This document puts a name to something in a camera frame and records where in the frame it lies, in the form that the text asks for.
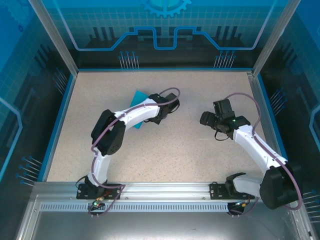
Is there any grey sheet metal tray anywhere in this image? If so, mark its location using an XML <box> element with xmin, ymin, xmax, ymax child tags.
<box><xmin>14</xmin><ymin>194</ymin><xmax>313</xmax><ymax>240</ymax></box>

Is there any slotted aluminium cable strip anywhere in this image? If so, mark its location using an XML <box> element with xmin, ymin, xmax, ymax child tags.
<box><xmin>39</xmin><ymin>202</ymin><xmax>296</xmax><ymax>213</ymax></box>

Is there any thin black right camera cable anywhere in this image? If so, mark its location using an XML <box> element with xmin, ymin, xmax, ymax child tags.
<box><xmin>213</xmin><ymin>129</ymin><xmax>232</xmax><ymax>142</ymax></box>

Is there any aluminium cross beam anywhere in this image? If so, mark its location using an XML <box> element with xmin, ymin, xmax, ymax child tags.
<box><xmin>33</xmin><ymin>181</ymin><xmax>300</xmax><ymax>201</ymax></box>

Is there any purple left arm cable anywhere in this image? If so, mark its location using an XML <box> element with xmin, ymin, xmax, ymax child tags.
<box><xmin>90</xmin><ymin>87</ymin><xmax>181</xmax><ymax>218</ymax></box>

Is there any cable connector with green light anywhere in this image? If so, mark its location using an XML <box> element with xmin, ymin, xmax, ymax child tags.
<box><xmin>233</xmin><ymin>199</ymin><xmax>252</xmax><ymax>208</ymax></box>
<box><xmin>91</xmin><ymin>198</ymin><xmax>105</xmax><ymax>210</ymax></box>

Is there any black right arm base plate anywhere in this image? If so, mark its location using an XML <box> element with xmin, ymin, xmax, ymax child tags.
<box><xmin>209</xmin><ymin>182</ymin><xmax>256</xmax><ymax>201</ymax></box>

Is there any blue printed gear panel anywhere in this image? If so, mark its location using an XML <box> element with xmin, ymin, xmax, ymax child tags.
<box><xmin>39</xmin><ymin>0</ymin><xmax>295</xmax><ymax>71</ymax></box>

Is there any blue table edge strip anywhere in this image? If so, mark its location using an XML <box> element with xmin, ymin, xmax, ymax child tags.
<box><xmin>41</xmin><ymin>73</ymin><xmax>79</xmax><ymax>183</ymax></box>
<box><xmin>256</xmin><ymin>74</ymin><xmax>297</xmax><ymax>182</ymax></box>

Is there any aluminium frame post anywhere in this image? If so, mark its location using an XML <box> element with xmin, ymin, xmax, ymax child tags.
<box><xmin>251</xmin><ymin>0</ymin><xmax>303</xmax><ymax>77</ymax></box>
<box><xmin>27</xmin><ymin>0</ymin><xmax>80</xmax><ymax>76</ymax></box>

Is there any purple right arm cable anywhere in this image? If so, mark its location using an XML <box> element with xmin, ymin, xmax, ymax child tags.
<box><xmin>224</xmin><ymin>92</ymin><xmax>305</xmax><ymax>218</ymax></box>

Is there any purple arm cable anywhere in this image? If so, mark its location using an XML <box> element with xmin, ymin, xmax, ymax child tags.
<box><xmin>90</xmin><ymin>87</ymin><xmax>181</xmax><ymax>218</ymax></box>
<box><xmin>224</xmin><ymin>92</ymin><xmax>305</xmax><ymax>218</ymax></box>

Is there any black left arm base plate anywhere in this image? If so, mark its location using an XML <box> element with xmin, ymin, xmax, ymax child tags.
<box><xmin>76</xmin><ymin>183</ymin><xmax>123</xmax><ymax>201</ymax></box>

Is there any aluminium side rail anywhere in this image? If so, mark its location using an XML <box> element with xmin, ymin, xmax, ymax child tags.
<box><xmin>246</xmin><ymin>71</ymin><xmax>288</xmax><ymax>182</ymax></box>

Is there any blue printed side panel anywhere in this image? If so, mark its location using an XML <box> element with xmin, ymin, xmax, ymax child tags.
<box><xmin>0</xmin><ymin>0</ymin><xmax>77</xmax><ymax>240</ymax></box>
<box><xmin>252</xmin><ymin>0</ymin><xmax>320</xmax><ymax>240</ymax></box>

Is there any blue cloth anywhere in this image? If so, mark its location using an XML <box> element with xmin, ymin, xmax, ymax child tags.
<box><xmin>129</xmin><ymin>89</ymin><xmax>149</xmax><ymax>130</ymax></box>

